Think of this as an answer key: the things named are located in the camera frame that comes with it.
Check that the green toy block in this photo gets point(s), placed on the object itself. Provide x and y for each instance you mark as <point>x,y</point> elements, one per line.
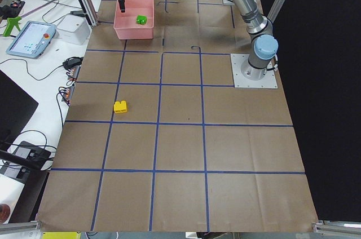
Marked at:
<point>141,20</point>

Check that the yellow toy block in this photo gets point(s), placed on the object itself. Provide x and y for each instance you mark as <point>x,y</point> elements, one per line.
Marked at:
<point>120,107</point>

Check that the pink plastic box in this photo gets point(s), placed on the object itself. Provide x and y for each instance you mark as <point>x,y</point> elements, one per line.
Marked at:
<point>125,24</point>

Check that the white square box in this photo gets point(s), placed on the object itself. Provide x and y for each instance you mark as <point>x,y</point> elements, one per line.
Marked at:
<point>73,29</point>

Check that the black power adapter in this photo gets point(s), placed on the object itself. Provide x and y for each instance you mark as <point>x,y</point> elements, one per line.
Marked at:
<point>72,62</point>

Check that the teach pendant tablet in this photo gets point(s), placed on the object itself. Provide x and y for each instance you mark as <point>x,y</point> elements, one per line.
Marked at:
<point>32,40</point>

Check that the green plastic clamp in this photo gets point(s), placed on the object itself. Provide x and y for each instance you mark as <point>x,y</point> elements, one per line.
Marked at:
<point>12,22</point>

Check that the brown paper table cover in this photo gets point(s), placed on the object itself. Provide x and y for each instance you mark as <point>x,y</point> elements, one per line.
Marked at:
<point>192,153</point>

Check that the black monitor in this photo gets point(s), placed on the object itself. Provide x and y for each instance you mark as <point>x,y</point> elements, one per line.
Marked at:
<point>17,108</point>

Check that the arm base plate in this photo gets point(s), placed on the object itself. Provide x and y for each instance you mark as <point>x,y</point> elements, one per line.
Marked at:
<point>228,2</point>
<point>245,76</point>

